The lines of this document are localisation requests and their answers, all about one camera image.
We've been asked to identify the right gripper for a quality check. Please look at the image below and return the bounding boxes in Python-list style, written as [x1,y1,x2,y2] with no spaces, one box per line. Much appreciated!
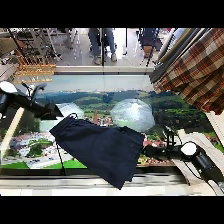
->
[142,145,168,161]

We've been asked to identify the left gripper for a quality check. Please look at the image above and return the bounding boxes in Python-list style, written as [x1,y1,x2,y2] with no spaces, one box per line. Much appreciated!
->
[37,102,65,121]

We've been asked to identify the navy blue shorts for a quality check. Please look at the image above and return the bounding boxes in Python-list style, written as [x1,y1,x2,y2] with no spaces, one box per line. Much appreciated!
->
[48,114,146,191]

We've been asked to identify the person's legs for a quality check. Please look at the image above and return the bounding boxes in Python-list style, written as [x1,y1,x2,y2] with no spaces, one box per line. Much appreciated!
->
[87,27,119,66]

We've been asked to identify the checked shirt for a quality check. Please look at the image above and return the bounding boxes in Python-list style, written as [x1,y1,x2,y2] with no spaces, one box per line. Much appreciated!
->
[152,27,224,116]

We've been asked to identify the black cable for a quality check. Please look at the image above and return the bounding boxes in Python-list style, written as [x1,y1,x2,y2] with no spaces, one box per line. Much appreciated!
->
[21,82,48,102]

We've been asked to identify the silver frame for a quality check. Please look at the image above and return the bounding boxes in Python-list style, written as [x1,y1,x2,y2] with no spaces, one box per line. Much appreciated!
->
[0,174,224,197]

